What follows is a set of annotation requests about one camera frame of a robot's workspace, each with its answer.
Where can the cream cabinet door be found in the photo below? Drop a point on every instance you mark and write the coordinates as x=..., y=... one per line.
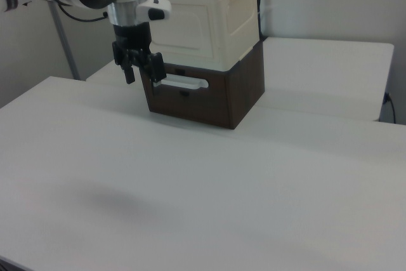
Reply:
x=180, y=26

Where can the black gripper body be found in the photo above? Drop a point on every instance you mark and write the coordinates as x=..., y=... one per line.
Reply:
x=133, y=37

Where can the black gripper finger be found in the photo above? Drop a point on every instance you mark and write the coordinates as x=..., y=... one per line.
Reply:
x=157, y=68
x=128, y=72

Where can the cream plastic cabinet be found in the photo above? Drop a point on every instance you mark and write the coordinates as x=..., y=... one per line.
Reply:
x=234, y=20

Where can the dark brown wooden box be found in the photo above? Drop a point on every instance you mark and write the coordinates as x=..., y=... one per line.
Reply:
x=241, y=90

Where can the grey metal pole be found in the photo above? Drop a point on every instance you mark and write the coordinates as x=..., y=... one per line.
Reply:
x=65, y=42

